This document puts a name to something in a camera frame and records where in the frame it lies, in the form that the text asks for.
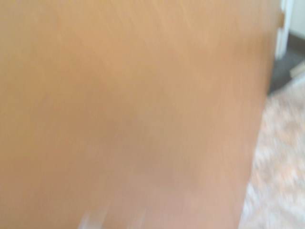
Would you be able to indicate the light brown wooden door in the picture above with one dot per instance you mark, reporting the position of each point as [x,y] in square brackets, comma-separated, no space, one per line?
[133,109]

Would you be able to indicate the gray woven carpet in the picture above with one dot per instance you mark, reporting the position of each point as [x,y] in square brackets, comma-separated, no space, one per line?
[283,69]

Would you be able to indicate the white door frame trim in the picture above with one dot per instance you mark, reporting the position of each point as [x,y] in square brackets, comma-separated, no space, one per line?
[283,28]

